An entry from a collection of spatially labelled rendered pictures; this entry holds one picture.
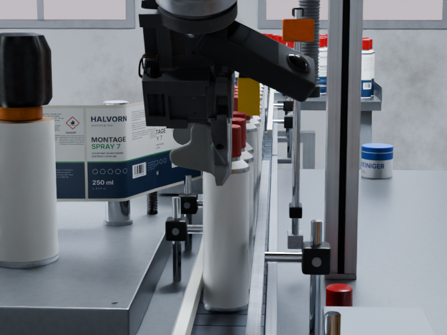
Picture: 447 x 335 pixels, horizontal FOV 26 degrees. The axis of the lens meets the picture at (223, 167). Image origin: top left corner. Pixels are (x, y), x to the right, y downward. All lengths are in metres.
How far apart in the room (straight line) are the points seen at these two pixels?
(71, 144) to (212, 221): 0.47
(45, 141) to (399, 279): 0.53
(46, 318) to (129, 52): 4.74
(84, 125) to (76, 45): 4.41
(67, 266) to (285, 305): 0.29
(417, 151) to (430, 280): 4.45
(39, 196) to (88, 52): 4.61
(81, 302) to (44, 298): 0.05
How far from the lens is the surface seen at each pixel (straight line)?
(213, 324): 1.04
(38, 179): 1.26
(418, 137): 5.82
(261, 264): 0.96
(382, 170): 2.16
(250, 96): 1.31
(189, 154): 0.94
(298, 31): 1.29
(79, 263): 1.29
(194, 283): 1.06
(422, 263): 1.49
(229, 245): 1.05
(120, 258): 1.30
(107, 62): 5.83
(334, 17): 1.33
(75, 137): 1.47
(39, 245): 1.27
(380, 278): 1.40
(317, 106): 3.33
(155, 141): 1.54
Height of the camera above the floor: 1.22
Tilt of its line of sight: 10 degrees down
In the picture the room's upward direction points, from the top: straight up
